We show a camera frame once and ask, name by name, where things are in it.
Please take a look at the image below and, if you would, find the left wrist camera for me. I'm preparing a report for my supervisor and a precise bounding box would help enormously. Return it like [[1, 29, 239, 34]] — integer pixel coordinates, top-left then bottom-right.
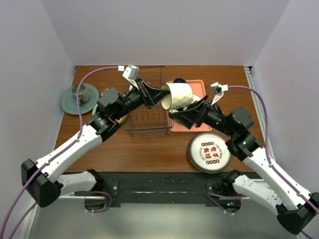
[[118, 64, 139, 88]]

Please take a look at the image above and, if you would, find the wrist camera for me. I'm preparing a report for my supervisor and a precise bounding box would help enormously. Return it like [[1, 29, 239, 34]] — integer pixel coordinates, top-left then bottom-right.
[[118, 64, 139, 88], [210, 82, 228, 105]]

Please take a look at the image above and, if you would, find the woven bamboo tray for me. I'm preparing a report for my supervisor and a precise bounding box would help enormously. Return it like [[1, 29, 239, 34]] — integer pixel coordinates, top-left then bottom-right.
[[115, 116, 127, 124]]

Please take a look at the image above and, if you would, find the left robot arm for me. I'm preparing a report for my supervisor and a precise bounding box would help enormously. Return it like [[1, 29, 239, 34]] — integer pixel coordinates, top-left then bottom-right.
[[21, 78, 169, 208]]

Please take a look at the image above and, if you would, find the dark green plate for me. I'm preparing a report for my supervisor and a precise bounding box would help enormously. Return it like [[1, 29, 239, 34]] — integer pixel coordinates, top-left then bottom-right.
[[60, 84, 99, 115]]

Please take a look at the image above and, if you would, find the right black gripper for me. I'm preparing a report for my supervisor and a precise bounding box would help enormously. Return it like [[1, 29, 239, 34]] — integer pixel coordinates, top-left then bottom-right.
[[171, 94, 236, 137]]

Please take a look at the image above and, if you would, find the pink plastic tray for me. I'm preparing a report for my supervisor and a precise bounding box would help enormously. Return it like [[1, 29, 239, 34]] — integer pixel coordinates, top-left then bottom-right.
[[166, 80, 212, 135]]

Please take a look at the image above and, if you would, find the light blue plate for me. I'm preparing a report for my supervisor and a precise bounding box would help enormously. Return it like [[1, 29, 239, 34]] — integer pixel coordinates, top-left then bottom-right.
[[92, 104, 129, 125]]

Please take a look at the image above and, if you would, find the black wire dish rack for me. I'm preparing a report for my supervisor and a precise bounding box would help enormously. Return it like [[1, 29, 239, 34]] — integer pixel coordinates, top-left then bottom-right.
[[123, 65, 173, 136]]

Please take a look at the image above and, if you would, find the cream mug black handle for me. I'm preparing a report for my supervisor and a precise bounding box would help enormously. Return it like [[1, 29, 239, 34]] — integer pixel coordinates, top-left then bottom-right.
[[161, 83, 193, 111]]

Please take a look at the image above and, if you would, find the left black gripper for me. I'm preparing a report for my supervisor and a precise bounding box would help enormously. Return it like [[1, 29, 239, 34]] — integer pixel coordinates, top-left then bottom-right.
[[114, 78, 170, 120]]

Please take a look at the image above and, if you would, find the chinese text plate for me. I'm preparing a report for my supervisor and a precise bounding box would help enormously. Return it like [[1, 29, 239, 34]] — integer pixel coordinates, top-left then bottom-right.
[[187, 132, 231, 174]]

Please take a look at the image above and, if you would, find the watermelon pattern plate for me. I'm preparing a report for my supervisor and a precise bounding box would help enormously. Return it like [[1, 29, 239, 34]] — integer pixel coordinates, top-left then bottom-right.
[[191, 94, 201, 104]]

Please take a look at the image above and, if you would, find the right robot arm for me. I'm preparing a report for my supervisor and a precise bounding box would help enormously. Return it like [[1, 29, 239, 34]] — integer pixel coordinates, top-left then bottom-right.
[[169, 97, 319, 235]]

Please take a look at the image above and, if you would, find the grey ceramic cup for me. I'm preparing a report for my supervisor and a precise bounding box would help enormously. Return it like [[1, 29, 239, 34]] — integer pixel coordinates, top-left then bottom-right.
[[71, 84, 91, 105]]

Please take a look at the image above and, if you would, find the blue ceramic mug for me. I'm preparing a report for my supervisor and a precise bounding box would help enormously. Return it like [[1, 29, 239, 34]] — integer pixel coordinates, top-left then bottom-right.
[[173, 78, 186, 83]]

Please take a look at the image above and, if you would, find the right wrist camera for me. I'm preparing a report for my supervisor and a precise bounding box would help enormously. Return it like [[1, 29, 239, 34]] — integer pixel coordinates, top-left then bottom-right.
[[210, 82, 228, 105]]

